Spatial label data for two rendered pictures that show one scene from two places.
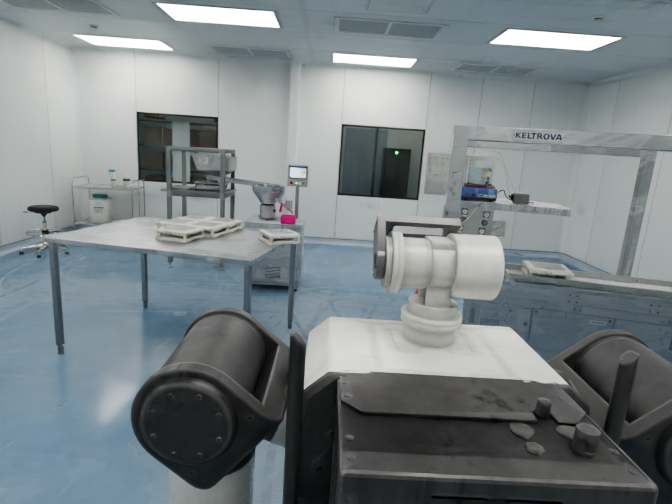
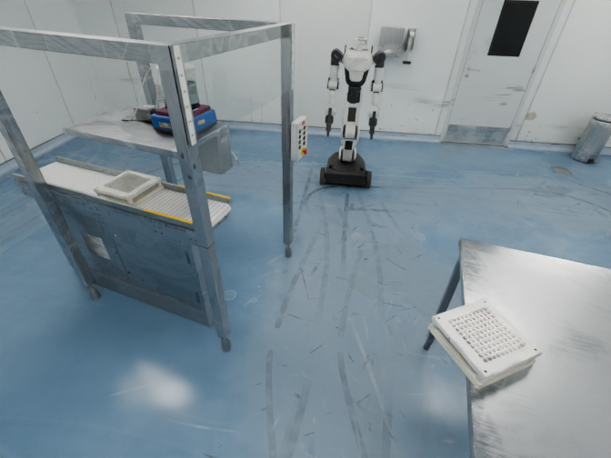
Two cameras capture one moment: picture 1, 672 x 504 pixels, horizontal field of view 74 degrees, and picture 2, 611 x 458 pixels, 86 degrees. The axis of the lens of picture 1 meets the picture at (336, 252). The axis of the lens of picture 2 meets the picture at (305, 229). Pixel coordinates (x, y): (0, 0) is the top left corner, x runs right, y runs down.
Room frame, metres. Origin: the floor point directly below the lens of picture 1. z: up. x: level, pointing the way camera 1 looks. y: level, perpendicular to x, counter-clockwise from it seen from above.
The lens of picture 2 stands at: (4.09, -0.08, 1.86)
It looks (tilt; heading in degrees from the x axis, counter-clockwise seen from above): 36 degrees down; 188
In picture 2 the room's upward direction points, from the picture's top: 2 degrees clockwise
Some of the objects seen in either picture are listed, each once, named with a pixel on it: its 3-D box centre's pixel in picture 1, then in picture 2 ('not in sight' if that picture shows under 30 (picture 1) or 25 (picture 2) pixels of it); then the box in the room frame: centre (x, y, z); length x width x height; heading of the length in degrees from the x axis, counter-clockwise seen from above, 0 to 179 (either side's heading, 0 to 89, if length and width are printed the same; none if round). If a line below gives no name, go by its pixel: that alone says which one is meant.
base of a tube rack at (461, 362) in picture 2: (279, 239); (479, 343); (3.32, 0.44, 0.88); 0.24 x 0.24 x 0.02; 30
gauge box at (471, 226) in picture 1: (471, 222); (206, 148); (2.62, -0.79, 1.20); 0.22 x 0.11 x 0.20; 77
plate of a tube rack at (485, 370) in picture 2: (279, 233); (484, 334); (3.32, 0.44, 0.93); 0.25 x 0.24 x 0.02; 120
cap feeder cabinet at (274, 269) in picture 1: (275, 252); not in sight; (5.03, 0.70, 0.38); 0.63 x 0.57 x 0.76; 91
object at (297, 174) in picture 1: (297, 192); not in sight; (5.17, 0.49, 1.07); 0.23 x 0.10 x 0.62; 91
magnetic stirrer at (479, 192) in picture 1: (478, 192); (185, 117); (2.70, -0.83, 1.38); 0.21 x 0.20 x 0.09; 167
